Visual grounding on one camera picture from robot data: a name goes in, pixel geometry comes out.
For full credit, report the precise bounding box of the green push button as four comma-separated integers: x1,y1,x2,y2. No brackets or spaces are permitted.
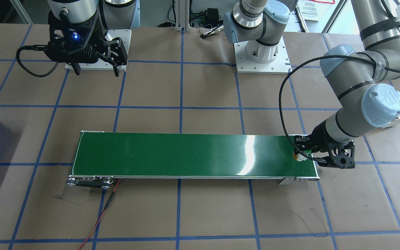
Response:
293,149,312,163

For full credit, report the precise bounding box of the grey metal bar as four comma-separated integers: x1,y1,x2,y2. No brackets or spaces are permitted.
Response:
10,0,33,24

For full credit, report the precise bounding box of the silver metal cylinder tool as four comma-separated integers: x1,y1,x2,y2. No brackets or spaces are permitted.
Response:
201,23,230,39

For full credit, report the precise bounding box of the black power adapter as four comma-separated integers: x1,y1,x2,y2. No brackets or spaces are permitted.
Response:
204,8,222,23

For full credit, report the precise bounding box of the green belt conveyor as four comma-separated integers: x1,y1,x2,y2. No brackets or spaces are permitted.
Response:
66,130,320,190

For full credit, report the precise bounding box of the white plastic basket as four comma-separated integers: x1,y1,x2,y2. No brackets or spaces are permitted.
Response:
297,0,336,22

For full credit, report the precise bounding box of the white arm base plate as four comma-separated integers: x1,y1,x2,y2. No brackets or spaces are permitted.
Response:
232,33,293,75
65,29,132,72

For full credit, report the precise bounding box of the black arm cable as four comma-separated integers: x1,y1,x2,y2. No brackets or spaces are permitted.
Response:
15,44,60,78
278,0,400,164

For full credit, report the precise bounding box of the metal bar frame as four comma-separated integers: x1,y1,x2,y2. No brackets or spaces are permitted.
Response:
167,0,192,33

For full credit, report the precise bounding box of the black cable bundle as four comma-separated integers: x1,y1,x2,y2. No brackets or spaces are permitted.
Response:
190,10,225,31

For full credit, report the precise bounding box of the red conveyor wire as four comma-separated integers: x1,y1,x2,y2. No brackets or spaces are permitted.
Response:
78,178,121,250

